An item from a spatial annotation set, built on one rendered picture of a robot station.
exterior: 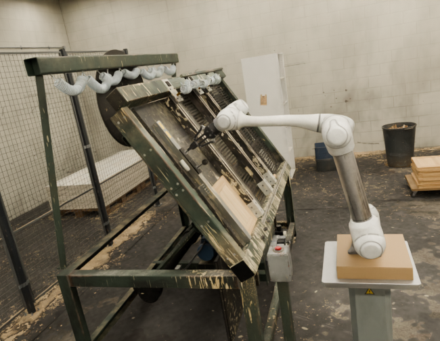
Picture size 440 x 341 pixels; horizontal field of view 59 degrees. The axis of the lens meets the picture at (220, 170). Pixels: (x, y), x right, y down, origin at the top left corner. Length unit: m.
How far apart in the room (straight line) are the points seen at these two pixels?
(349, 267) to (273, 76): 4.42
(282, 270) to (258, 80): 4.44
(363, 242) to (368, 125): 5.75
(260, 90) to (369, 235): 4.53
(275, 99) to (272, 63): 0.55
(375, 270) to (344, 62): 5.68
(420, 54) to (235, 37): 3.27
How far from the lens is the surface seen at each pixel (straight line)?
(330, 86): 7.63
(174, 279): 2.51
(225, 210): 2.46
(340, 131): 1.91
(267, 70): 6.30
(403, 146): 6.72
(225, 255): 2.31
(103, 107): 3.07
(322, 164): 6.81
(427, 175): 5.44
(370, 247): 2.11
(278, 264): 2.26
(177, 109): 2.77
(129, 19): 8.70
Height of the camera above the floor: 1.98
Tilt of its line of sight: 15 degrees down
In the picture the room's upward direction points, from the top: 9 degrees counter-clockwise
